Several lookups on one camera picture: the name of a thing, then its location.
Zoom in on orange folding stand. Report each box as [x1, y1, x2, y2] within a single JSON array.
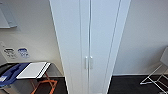
[[31, 73, 59, 94]]

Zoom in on white wardrobe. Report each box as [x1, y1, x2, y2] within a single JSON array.
[[49, 0, 132, 94]]

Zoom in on grey wall panel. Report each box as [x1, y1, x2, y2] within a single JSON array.
[[0, 3, 18, 30]]

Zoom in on blue fabric bag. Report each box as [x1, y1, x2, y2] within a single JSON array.
[[0, 62, 31, 89]]

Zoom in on wall sign blue print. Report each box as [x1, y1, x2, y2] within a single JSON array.
[[17, 46, 31, 60]]

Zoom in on white metal folding rack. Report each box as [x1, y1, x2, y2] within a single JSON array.
[[139, 45, 168, 92]]

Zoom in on wall sign dark print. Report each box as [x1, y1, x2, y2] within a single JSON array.
[[2, 47, 17, 61]]

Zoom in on white door handle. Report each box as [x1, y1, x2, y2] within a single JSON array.
[[89, 56, 94, 70], [84, 56, 89, 70]]

